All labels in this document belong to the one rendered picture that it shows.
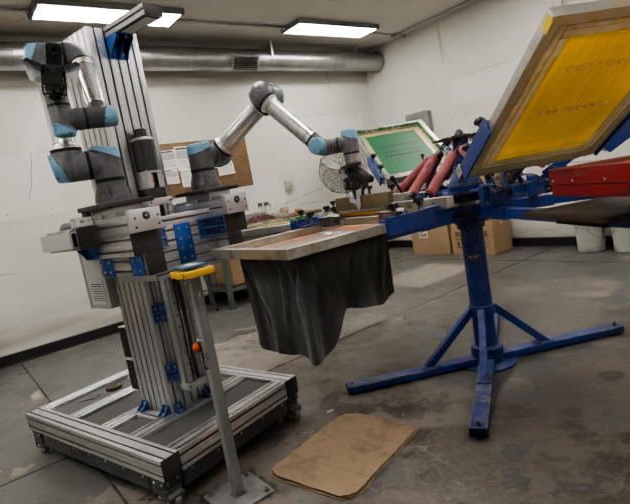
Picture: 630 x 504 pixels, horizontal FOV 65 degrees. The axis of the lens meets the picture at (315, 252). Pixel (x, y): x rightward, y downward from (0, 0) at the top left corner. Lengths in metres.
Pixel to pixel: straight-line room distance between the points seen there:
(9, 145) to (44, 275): 1.27
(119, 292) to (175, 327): 0.36
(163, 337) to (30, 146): 3.48
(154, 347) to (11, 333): 3.18
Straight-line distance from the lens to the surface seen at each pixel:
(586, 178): 1.66
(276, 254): 1.73
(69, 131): 1.95
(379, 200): 2.20
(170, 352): 2.51
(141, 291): 2.47
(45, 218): 5.55
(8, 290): 5.51
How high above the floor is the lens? 1.19
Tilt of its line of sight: 8 degrees down
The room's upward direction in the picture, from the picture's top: 10 degrees counter-clockwise
